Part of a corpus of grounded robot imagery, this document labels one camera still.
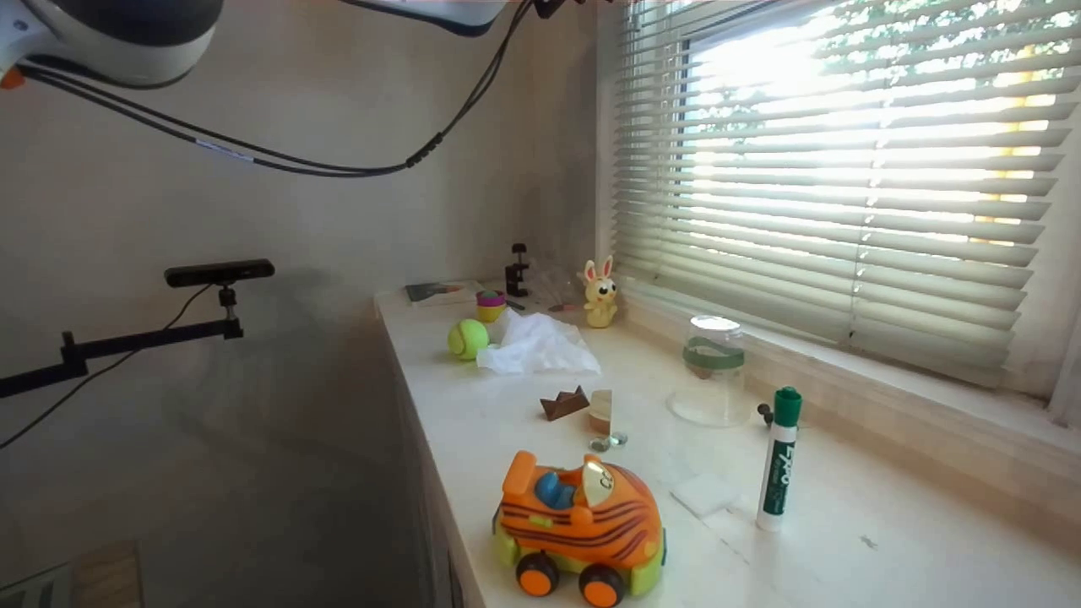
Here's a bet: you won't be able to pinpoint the yellow bunny toy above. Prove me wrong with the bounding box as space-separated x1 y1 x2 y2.
579 258 625 330

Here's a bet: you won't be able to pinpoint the white crumpled plastic bag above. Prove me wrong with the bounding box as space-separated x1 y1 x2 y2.
478 307 605 383

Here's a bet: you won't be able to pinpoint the clear glass jar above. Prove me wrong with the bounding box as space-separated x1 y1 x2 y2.
670 314 755 428

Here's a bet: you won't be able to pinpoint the orange tiger toy car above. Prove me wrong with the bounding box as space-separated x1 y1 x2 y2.
490 449 670 608

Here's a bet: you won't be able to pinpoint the white counter cabinet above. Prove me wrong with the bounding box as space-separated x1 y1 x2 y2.
378 316 478 608

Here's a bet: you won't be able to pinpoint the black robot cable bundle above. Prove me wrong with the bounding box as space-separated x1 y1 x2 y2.
14 0 537 183

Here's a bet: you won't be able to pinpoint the yellow-green tennis ball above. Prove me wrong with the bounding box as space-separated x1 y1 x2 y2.
446 316 492 366

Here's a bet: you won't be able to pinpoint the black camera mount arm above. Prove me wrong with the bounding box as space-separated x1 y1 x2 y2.
0 285 246 401

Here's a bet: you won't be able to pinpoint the white window frame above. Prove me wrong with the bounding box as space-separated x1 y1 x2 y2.
589 0 1081 453

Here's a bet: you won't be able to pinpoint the brown toy chocolate piece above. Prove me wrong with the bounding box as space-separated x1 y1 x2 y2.
537 386 596 421

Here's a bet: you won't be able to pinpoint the dark flat object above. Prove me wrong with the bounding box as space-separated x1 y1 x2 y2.
401 280 466 303

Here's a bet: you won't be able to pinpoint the green whiteboard marker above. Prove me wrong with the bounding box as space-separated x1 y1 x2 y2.
755 386 806 534

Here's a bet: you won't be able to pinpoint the black bar camera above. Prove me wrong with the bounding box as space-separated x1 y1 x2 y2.
162 258 278 290

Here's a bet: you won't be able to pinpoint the small clear glass cup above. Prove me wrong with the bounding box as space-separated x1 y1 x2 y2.
583 386 633 453

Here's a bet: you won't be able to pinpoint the white slatted window blinds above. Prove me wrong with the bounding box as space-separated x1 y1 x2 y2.
613 0 1081 393

